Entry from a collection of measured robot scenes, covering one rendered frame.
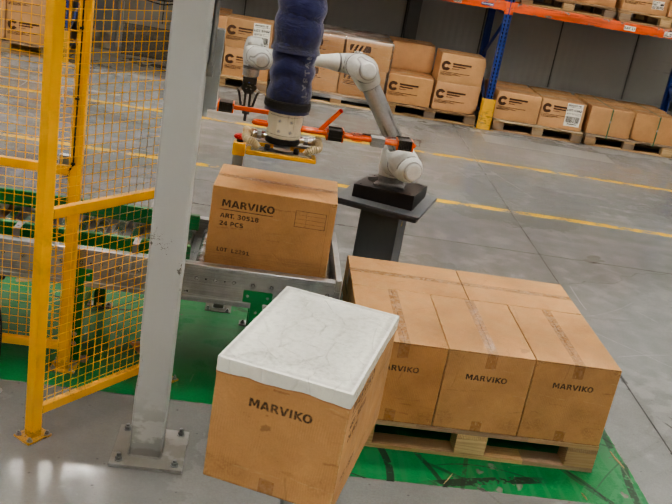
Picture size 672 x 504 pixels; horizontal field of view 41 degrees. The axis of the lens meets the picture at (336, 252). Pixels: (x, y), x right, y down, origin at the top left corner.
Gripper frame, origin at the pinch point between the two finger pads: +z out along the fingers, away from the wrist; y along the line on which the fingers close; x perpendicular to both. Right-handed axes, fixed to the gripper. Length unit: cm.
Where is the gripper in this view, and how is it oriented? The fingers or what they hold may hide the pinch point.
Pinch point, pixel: (245, 114)
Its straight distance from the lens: 490.1
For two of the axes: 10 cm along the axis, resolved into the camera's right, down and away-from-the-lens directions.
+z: -1.6, 9.4, 3.1
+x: 0.1, 3.1, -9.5
